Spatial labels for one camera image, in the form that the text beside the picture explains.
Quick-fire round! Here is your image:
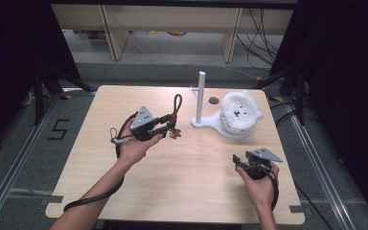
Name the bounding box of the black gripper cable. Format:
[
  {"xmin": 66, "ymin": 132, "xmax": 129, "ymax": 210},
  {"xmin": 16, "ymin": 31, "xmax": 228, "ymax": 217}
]
[
  {"xmin": 62, "ymin": 111, "xmax": 140, "ymax": 214},
  {"xmin": 259, "ymin": 163, "xmax": 281, "ymax": 213}
]

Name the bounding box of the black metal stand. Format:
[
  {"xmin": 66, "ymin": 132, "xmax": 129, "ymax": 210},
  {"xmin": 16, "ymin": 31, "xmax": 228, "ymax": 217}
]
[
  {"xmin": 33, "ymin": 62, "xmax": 94, "ymax": 127},
  {"xmin": 252, "ymin": 60, "xmax": 309, "ymax": 127}
]

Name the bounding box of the dark curtain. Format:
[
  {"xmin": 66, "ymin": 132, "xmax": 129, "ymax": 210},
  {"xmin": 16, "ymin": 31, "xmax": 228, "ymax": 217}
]
[
  {"xmin": 0, "ymin": 0, "xmax": 81, "ymax": 157},
  {"xmin": 269, "ymin": 0, "xmax": 368, "ymax": 224}
]

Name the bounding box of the black floor cable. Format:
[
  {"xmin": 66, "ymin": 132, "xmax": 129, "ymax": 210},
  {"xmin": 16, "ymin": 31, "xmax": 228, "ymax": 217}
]
[{"xmin": 292, "ymin": 181, "xmax": 328, "ymax": 230}]

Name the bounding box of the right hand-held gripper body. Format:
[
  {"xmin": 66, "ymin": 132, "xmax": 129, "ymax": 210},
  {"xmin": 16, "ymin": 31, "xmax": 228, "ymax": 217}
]
[{"xmin": 241, "ymin": 147, "xmax": 284, "ymax": 180}]

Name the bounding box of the bundle of black floor cables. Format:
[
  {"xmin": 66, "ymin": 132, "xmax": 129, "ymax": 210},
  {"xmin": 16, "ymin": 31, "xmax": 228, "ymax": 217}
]
[{"xmin": 235, "ymin": 9, "xmax": 289, "ymax": 73}]

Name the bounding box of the white stand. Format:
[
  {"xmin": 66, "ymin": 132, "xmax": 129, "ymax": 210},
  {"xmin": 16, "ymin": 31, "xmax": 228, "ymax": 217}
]
[{"xmin": 190, "ymin": 71, "xmax": 257, "ymax": 141}]

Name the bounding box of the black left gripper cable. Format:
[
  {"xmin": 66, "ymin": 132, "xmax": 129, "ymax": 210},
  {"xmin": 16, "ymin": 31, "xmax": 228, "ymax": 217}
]
[{"xmin": 62, "ymin": 111, "xmax": 140, "ymax": 214}]

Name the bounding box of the light wooden shelf unit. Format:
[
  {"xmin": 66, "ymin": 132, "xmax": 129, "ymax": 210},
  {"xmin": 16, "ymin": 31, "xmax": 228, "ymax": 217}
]
[{"xmin": 51, "ymin": 3, "xmax": 295, "ymax": 63}]

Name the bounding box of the white plush keychain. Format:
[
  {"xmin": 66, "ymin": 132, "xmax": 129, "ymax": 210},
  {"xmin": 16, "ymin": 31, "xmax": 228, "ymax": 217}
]
[{"xmin": 219, "ymin": 89, "xmax": 265, "ymax": 132}]

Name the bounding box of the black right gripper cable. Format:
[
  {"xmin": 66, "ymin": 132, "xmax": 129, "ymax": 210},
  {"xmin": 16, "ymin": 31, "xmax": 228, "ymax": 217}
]
[{"xmin": 259, "ymin": 163, "xmax": 281, "ymax": 213}]

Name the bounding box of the black strap keychain brown charm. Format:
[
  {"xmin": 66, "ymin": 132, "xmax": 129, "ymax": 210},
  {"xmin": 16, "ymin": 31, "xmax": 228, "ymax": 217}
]
[{"xmin": 164, "ymin": 93, "xmax": 184, "ymax": 140}]

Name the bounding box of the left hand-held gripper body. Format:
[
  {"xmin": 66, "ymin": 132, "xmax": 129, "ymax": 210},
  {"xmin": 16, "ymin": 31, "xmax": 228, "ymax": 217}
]
[{"xmin": 129, "ymin": 105, "xmax": 166, "ymax": 142}]

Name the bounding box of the person's right hand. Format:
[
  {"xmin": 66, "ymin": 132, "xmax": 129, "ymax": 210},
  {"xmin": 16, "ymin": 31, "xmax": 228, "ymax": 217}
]
[{"xmin": 236, "ymin": 161, "xmax": 281, "ymax": 209}]

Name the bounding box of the aluminium floor rail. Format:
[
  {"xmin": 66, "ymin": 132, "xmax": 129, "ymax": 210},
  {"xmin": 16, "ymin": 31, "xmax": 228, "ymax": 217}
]
[
  {"xmin": 0, "ymin": 91, "xmax": 61, "ymax": 230},
  {"xmin": 287, "ymin": 99, "xmax": 357, "ymax": 230}
]

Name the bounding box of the person's left hand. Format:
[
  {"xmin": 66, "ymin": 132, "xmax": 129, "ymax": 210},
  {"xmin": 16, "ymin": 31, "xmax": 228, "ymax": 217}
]
[{"xmin": 116, "ymin": 119, "xmax": 164, "ymax": 168}]

